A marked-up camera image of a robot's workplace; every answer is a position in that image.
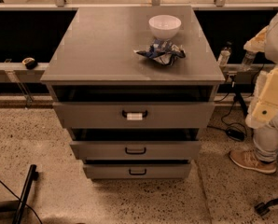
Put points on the grey drawer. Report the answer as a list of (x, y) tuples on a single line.
[(135, 150), (131, 115), (137, 171)]

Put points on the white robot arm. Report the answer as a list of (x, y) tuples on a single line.
[(264, 105)]

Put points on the grey drawer cabinet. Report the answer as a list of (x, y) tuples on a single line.
[(96, 62)]

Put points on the grey top drawer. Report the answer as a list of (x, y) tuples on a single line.
[(131, 115)]

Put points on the grey bottom drawer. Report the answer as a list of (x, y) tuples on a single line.
[(137, 171)]

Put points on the crumpled blue chip bag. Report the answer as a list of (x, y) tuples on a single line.
[(164, 52)]

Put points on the white bowl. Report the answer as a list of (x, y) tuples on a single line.
[(164, 27)]

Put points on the left clear water bottle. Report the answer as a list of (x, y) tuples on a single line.
[(224, 55)]

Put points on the clear water bottle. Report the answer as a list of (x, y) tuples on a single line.
[(248, 60), (224, 55)]

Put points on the black power adapter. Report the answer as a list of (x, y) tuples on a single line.
[(235, 134)]

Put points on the right clear water bottle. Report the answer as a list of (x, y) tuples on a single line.
[(248, 60)]

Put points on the black tape measure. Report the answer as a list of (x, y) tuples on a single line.
[(30, 63)]

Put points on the tan sneaker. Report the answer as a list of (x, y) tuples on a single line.
[(249, 161)]

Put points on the black stand leg left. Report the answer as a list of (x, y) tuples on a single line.
[(31, 177)]

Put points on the person leg in jeans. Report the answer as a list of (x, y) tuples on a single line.
[(266, 141)]

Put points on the black chair base caster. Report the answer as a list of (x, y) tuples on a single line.
[(264, 208)]

